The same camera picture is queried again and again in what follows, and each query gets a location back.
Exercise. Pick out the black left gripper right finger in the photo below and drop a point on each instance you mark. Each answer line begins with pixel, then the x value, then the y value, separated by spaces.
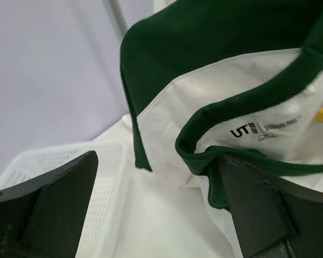
pixel 273 217

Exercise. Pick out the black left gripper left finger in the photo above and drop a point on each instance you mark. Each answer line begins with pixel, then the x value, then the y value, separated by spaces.
pixel 44 216

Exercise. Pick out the green and white t shirt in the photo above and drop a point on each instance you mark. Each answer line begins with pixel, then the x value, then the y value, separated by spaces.
pixel 207 79

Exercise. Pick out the white plastic perforated basket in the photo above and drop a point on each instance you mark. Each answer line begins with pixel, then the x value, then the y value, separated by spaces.
pixel 103 218

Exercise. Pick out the metal clothes rack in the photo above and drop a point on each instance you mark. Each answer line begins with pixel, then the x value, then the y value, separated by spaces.
pixel 119 17

